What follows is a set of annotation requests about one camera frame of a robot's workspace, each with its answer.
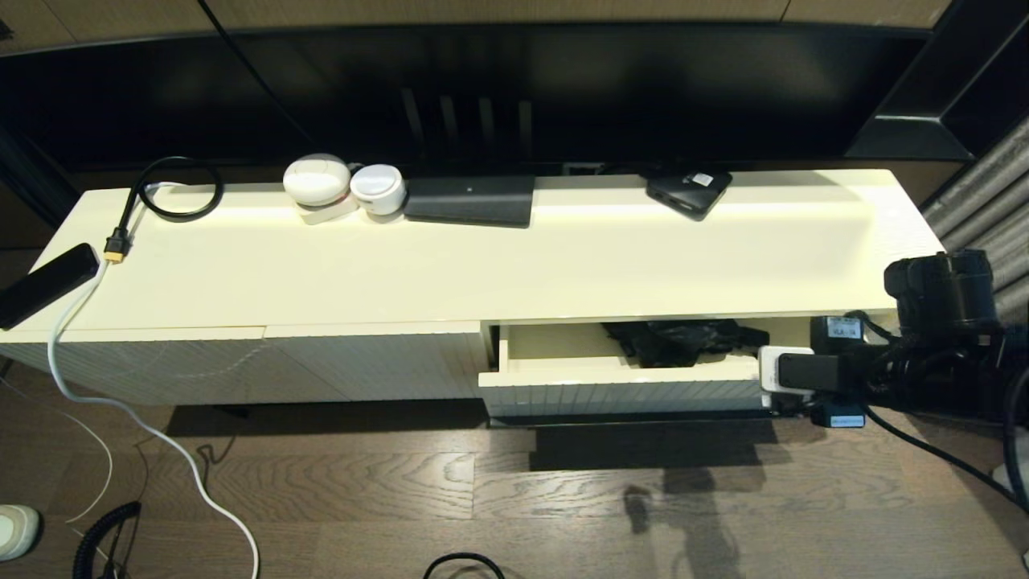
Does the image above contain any black umbrella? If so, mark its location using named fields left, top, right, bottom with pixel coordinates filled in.
left=601, top=319, right=771, bottom=369

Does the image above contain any white cabinet drawer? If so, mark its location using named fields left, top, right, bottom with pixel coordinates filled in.
left=478, top=318, right=813, bottom=419

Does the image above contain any white cream TV cabinet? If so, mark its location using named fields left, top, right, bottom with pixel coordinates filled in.
left=0, top=167, right=991, bottom=405

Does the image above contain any grey curtain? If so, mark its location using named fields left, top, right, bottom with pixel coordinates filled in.
left=920, top=113, right=1029, bottom=499

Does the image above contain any small black box with sticker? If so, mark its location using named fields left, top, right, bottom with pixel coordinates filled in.
left=646, top=167, right=734, bottom=221

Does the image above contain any black flat screen TV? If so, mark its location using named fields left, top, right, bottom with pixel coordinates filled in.
left=0, top=24, right=933, bottom=173

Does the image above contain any flat black set-top box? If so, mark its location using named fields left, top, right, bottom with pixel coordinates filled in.
left=404, top=175, right=535, bottom=228

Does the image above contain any small white round device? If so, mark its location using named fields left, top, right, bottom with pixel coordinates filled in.
left=350, top=163, right=406, bottom=216

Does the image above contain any white flat device base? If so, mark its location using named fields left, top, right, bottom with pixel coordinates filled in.
left=298, top=195, right=360, bottom=225

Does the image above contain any large white round device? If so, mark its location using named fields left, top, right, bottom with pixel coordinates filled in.
left=282, top=153, right=352, bottom=210

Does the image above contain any long black rectangular device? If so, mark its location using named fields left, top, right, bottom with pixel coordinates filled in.
left=0, top=242, right=100, bottom=331

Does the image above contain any white shoe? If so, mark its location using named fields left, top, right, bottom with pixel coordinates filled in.
left=0, top=504, right=43, bottom=562

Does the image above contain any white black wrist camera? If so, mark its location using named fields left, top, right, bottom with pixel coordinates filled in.
left=757, top=345, right=842, bottom=399

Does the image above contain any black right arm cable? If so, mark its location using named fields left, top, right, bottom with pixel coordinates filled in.
left=860, top=310, right=1029, bottom=515

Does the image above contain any black wall shelf frame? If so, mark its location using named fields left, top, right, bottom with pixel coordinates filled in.
left=844, top=0, right=1029, bottom=160

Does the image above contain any black looped floor cable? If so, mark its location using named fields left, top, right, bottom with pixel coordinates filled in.
left=423, top=552, right=506, bottom=579

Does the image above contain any thin white cable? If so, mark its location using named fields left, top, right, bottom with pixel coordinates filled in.
left=0, top=376, right=115, bottom=525

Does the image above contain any black cable with yellow plug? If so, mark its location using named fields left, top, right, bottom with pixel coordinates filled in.
left=103, top=155, right=224, bottom=264

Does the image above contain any black coiled cable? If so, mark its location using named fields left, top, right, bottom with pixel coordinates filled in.
left=72, top=502, right=143, bottom=579

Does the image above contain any thick white power cable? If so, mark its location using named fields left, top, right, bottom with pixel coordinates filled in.
left=45, top=182, right=260, bottom=579

